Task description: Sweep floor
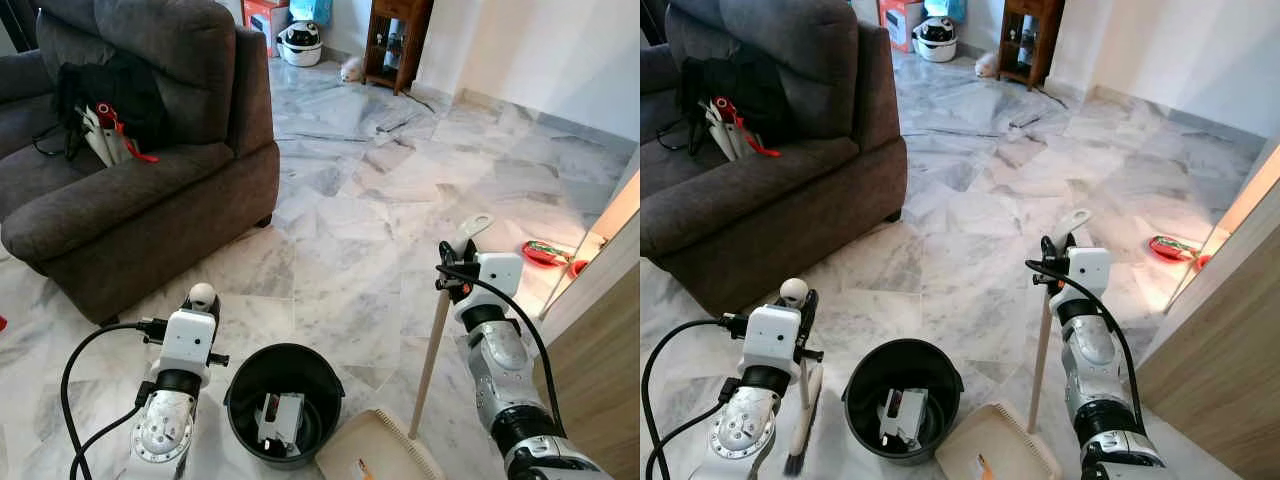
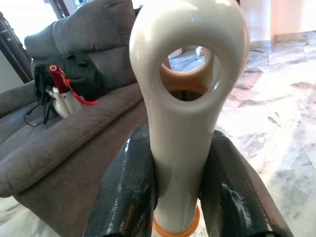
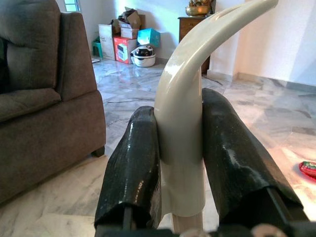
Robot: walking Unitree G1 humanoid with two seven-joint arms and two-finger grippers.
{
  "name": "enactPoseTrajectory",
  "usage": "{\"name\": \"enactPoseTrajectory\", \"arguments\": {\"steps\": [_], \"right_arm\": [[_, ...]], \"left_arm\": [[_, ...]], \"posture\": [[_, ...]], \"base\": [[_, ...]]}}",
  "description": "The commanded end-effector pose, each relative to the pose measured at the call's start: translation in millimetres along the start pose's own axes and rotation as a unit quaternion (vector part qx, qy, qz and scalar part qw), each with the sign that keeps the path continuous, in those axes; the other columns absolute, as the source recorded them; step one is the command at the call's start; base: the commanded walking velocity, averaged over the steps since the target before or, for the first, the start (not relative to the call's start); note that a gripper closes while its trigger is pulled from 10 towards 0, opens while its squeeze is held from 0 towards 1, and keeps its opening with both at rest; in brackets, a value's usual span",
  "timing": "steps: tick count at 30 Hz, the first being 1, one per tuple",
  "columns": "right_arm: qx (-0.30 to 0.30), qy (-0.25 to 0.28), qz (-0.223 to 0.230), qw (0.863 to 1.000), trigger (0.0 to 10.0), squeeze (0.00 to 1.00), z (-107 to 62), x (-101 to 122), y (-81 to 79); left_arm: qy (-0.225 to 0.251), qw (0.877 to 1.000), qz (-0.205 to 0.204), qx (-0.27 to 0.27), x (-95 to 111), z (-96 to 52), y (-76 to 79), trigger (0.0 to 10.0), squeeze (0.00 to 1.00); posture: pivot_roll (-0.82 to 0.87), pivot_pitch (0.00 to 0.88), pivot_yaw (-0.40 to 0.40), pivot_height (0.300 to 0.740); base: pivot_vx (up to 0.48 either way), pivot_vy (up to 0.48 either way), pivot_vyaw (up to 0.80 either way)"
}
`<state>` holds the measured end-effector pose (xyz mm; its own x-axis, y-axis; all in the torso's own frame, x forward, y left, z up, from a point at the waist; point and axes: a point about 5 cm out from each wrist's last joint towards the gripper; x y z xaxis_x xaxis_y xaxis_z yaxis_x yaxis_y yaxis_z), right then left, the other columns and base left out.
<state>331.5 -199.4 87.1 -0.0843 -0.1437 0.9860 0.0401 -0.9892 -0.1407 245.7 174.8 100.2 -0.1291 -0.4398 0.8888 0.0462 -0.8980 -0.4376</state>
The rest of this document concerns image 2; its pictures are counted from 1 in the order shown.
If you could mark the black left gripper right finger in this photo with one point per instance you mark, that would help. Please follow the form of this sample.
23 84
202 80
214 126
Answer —
234 197

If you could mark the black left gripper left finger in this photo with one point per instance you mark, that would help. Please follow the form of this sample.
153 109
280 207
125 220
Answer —
123 187

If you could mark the grey fabric sofa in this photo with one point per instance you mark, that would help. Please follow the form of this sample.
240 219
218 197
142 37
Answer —
74 153

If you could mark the black garment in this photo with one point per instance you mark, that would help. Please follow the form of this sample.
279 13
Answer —
79 71

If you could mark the red rolled scroll with tassel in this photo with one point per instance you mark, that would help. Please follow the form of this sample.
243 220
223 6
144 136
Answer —
59 79

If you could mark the dark wooden door frame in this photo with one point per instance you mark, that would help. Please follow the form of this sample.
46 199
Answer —
12 49

